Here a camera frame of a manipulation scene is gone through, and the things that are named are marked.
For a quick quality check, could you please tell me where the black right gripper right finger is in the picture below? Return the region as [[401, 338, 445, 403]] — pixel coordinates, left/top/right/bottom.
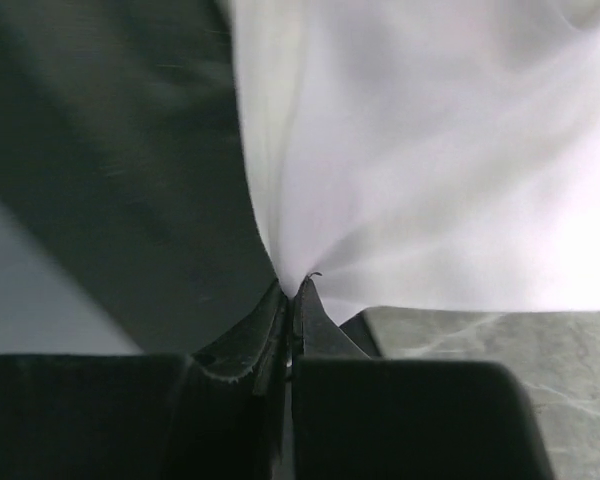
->
[[292, 279, 554, 480]]

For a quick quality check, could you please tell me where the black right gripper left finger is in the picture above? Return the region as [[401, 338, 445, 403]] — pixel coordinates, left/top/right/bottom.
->
[[0, 285, 287, 479]]

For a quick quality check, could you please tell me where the white t shirt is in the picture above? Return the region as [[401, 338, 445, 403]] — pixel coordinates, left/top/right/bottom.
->
[[225, 1, 600, 322]]

